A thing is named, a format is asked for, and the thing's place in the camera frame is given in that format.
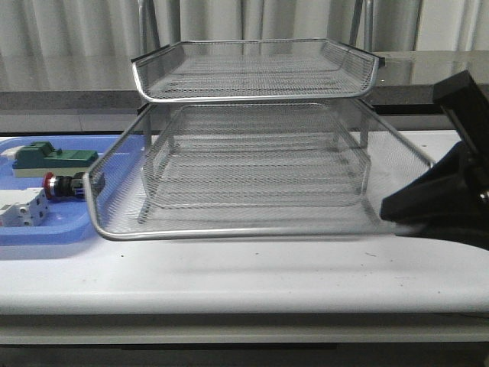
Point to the silver wire rack frame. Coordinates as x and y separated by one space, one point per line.
253 134

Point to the blue plastic tray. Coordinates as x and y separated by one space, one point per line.
68 220

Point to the white circuit breaker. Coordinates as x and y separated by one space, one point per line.
27 207

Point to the green electrical module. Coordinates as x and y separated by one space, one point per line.
41 157

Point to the red emergency stop button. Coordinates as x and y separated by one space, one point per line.
63 186

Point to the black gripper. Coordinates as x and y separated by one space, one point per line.
453 194

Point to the grey stone counter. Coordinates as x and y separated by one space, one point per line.
82 94

